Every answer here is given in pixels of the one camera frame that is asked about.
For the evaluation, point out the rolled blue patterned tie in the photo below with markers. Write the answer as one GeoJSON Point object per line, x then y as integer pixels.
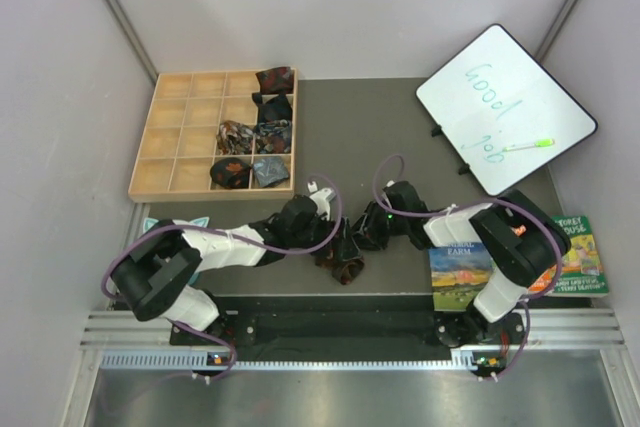
{"type": "Point", "coordinates": [274, 137]}

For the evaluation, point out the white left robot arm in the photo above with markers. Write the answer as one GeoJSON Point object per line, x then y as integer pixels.
{"type": "Point", "coordinates": [152, 276]}

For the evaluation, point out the orange 78-storey treehouse book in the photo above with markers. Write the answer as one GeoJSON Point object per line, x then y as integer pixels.
{"type": "Point", "coordinates": [543, 281]}

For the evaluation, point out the wooden compartment tray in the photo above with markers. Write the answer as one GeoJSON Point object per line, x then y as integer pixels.
{"type": "Point", "coordinates": [179, 143]}

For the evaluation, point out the rolled multicolour floral tie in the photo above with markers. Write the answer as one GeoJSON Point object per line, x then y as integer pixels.
{"type": "Point", "coordinates": [234, 138]}

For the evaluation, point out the rolled black navy tie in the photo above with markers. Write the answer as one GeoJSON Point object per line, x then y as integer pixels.
{"type": "Point", "coordinates": [276, 109]}

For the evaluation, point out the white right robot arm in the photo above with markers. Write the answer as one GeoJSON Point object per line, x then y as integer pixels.
{"type": "Point", "coordinates": [510, 237]}

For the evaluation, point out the brown red patterned tie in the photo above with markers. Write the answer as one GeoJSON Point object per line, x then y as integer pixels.
{"type": "Point", "coordinates": [345, 271]}

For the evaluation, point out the rolled grey blue tie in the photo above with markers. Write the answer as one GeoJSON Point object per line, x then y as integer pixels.
{"type": "Point", "coordinates": [270, 172]}

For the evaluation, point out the teal cat-ear headphones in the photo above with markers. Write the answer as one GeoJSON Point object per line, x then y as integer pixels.
{"type": "Point", "coordinates": [151, 223]}

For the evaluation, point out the green 104-storey treehouse book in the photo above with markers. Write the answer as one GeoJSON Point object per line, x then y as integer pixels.
{"type": "Point", "coordinates": [583, 273]}

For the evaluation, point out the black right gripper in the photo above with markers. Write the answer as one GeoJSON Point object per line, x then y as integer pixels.
{"type": "Point", "coordinates": [366, 231]}

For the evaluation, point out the landscape cover book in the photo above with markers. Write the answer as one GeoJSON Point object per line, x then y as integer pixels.
{"type": "Point", "coordinates": [458, 273]}

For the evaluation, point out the rolled dark red tie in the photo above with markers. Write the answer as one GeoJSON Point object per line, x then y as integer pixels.
{"type": "Point", "coordinates": [277, 80]}

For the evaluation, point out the dark grey table mat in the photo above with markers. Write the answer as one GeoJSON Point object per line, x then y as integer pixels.
{"type": "Point", "coordinates": [346, 128]}

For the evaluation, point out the white dry-erase board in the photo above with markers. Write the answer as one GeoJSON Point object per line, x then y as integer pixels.
{"type": "Point", "coordinates": [492, 94]}

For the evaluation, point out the green marker pen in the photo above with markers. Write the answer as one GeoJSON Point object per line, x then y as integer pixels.
{"type": "Point", "coordinates": [542, 143]}

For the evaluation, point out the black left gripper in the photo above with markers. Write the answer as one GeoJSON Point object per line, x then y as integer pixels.
{"type": "Point", "coordinates": [343, 247]}

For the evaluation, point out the rolled black orange-leaf tie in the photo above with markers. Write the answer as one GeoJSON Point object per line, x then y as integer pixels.
{"type": "Point", "coordinates": [231, 173]}

